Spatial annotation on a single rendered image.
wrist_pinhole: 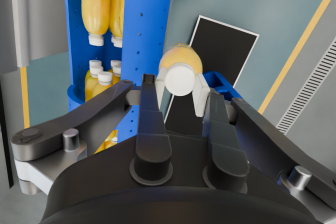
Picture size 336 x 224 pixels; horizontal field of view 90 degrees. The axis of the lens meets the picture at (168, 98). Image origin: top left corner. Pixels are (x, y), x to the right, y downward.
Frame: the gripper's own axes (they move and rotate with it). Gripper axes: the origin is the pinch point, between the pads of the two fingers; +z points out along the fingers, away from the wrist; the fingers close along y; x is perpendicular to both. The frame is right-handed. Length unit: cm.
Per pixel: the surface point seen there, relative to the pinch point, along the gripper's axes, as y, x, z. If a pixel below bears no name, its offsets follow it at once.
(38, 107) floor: -144, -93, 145
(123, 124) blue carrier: -12.7, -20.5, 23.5
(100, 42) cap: -23.3, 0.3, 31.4
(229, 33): 39, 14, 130
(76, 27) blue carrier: -33.2, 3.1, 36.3
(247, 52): 58, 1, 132
